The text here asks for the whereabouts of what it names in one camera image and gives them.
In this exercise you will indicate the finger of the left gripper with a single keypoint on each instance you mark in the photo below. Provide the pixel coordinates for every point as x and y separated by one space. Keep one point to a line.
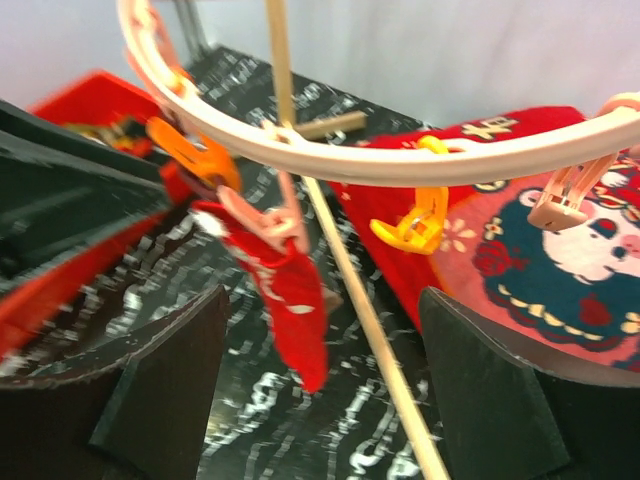
62 193

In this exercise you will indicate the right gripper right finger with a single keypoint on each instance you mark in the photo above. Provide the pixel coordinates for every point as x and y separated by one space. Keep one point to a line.
515 408

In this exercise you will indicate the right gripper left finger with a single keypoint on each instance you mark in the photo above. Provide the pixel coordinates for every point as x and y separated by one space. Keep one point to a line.
135 407

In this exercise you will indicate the orange clip holding sock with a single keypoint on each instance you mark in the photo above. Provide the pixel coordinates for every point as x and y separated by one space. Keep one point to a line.
210 166

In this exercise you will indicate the red cat pattern sock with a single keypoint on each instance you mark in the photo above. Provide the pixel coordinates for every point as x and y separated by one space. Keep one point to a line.
289 285

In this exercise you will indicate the yellow orange clip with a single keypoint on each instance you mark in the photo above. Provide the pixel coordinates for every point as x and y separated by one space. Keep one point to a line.
420 230

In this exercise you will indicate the pink clip right side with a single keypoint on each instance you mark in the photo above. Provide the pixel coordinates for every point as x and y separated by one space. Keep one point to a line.
558 207

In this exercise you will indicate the red plastic bin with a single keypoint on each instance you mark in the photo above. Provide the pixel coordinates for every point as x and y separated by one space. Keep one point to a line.
101 99

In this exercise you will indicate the red cartoon patterned blanket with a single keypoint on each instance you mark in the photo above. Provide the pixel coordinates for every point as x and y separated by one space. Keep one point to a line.
576 290

